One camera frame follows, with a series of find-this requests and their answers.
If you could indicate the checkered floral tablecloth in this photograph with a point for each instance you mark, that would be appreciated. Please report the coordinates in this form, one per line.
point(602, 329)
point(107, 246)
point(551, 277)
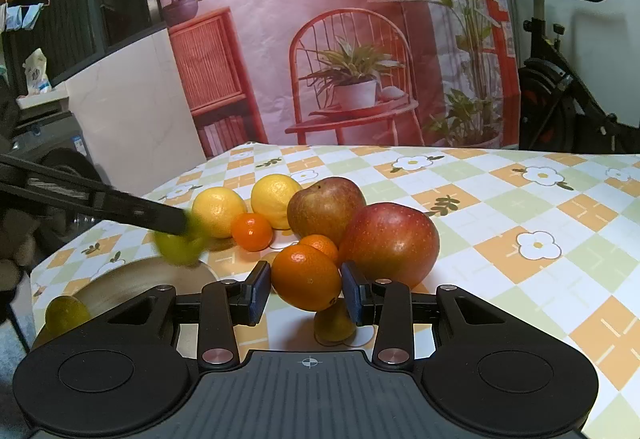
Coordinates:
point(500, 219)

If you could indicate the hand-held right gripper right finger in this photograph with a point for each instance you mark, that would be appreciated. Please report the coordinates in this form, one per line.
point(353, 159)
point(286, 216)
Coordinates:
point(351, 295)

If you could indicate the orange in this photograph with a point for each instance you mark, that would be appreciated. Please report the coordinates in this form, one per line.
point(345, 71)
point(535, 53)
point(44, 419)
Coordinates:
point(305, 276)

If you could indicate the white plastic bag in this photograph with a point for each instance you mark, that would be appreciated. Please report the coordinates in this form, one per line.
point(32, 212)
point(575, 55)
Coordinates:
point(36, 71)

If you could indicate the large red apple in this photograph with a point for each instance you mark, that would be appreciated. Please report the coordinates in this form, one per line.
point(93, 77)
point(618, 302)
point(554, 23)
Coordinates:
point(395, 241)

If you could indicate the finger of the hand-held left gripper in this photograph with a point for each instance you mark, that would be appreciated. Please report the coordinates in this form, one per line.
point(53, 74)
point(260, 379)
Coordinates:
point(145, 213)

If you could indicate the green lime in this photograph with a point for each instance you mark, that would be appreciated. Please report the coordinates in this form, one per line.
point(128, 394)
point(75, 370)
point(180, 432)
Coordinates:
point(65, 315)
point(332, 328)
point(177, 248)

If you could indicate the small brownish red apple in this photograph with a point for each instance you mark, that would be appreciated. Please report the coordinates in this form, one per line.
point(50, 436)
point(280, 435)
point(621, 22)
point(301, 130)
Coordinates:
point(325, 210)

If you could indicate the blue cloth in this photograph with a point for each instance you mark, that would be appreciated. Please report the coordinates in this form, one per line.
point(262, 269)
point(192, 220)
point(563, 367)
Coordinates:
point(22, 16)

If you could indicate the grey washing machine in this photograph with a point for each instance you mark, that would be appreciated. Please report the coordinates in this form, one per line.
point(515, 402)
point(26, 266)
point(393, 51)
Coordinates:
point(65, 139)

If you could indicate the person's left hand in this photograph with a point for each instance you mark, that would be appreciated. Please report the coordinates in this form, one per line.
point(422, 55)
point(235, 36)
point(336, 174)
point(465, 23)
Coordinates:
point(15, 244)

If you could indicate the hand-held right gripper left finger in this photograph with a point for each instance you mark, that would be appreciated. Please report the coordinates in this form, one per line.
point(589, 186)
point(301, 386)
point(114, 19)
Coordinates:
point(260, 293)

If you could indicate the black exercise bike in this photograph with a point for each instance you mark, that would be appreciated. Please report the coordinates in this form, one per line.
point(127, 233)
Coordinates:
point(550, 84)

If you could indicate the small tangerine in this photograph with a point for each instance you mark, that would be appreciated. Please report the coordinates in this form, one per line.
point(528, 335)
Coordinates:
point(251, 232)
point(324, 244)

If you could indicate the beige round plate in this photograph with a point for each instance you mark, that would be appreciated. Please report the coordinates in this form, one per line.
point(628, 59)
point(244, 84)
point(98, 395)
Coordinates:
point(150, 281)

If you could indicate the yellow lemon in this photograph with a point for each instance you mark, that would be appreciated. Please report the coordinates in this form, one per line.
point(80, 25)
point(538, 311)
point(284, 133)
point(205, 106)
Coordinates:
point(272, 198)
point(218, 211)

